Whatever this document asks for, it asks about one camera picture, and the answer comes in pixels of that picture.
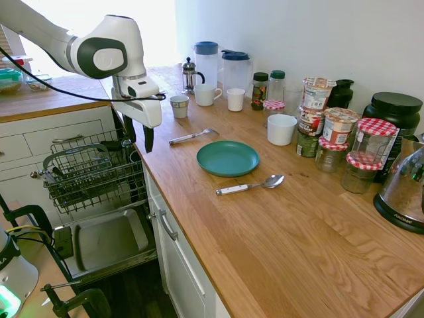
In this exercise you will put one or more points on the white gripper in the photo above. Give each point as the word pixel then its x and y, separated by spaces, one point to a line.
pixel 142 109

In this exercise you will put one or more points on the white robot base green light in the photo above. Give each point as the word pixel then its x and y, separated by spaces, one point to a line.
pixel 16 275

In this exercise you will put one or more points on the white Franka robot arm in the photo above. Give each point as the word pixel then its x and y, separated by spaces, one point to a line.
pixel 109 36

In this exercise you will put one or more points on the steel dishwasher door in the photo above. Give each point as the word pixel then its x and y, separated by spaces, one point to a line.
pixel 106 242

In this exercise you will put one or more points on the patterned white paper cup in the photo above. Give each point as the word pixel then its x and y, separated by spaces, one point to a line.
pixel 179 107

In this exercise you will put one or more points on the white ceramic mug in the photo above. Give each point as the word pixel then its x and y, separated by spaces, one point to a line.
pixel 204 95

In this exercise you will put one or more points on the grey-green cutlery basket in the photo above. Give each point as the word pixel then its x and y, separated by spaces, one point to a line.
pixel 79 179

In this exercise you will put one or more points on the glass french press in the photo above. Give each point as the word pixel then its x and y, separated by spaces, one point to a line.
pixel 189 74

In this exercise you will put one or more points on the silver cabinet knob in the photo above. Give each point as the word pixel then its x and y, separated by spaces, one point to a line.
pixel 151 216

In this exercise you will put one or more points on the teal plastic plate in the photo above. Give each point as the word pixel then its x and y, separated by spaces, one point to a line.
pixel 228 158

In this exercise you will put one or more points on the tall blue-lidded clear pitcher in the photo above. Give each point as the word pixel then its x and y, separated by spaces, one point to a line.
pixel 206 63

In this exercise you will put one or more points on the plain white cup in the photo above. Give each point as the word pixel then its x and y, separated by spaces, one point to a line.
pixel 236 101

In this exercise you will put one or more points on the clear glass food container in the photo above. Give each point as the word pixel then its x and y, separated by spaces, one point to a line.
pixel 38 84

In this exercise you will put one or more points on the silver round drawer knob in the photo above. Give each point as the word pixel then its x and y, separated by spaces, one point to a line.
pixel 33 175

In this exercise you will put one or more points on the short blue-lidded clear pitcher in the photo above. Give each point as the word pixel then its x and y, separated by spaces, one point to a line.
pixel 236 71

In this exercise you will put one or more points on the dark spice jar green lid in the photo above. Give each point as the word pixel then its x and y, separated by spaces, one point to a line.
pixel 259 91

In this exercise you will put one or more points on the small jar checkered lid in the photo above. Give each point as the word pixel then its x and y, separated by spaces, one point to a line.
pixel 273 106

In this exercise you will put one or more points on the green-lidded food container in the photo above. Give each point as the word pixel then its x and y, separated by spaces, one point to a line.
pixel 10 81

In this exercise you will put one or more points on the white round ramekin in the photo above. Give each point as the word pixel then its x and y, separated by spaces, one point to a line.
pixel 281 132

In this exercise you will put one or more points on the white red-label container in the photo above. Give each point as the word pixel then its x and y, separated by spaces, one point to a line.
pixel 16 63

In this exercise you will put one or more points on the clear spice jar green lid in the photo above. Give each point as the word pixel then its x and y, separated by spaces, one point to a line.
pixel 277 86

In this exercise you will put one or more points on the clear drinking glass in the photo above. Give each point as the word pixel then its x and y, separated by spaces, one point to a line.
pixel 293 101

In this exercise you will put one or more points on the dark green tub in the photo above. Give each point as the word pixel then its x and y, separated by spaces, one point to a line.
pixel 306 145

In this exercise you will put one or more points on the brown ice cream tub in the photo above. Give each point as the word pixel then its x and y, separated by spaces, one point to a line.
pixel 310 122

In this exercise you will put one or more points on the dark green screw clamp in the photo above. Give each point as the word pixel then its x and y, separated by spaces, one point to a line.
pixel 86 299

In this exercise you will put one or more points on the white blue-label yogurt tub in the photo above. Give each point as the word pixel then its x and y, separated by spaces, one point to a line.
pixel 317 94

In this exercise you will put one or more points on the empty jar checkered lid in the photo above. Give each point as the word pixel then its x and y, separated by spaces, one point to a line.
pixel 329 159

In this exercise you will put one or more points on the red white yogurt tub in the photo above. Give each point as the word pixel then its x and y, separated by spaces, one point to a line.
pixel 338 127

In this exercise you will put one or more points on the black shaker bottle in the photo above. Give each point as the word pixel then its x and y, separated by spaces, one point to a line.
pixel 342 92

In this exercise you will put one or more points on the dark-filled jar checkered lid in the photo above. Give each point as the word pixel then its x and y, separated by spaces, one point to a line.
pixel 359 177

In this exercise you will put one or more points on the tall jar checkered lid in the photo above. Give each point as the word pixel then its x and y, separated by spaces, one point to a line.
pixel 372 140

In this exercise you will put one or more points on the large black powder tub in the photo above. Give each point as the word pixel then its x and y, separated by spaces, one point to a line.
pixel 395 109

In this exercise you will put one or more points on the stainless steel electric kettle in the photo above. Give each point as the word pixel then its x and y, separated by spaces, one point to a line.
pixel 402 192

